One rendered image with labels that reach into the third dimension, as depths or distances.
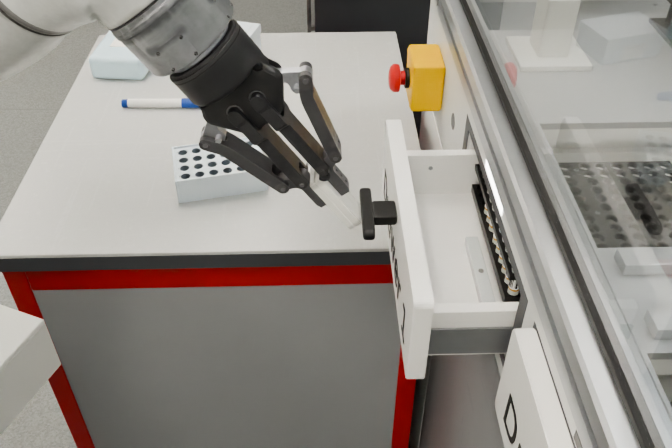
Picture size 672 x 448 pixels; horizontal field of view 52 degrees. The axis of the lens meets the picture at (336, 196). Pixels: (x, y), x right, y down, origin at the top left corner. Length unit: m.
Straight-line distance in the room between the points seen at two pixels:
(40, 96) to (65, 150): 1.77
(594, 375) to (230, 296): 0.58
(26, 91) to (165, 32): 2.40
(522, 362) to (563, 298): 0.07
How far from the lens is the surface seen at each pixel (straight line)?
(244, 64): 0.59
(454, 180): 0.84
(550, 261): 0.56
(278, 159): 0.65
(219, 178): 0.95
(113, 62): 1.27
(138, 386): 1.14
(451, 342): 0.66
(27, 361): 0.77
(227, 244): 0.90
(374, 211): 0.70
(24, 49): 0.63
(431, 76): 0.97
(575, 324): 0.52
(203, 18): 0.56
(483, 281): 0.73
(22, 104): 2.87
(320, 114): 0.62
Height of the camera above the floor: 1.36
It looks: 39 degrees down
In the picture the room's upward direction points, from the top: straight up
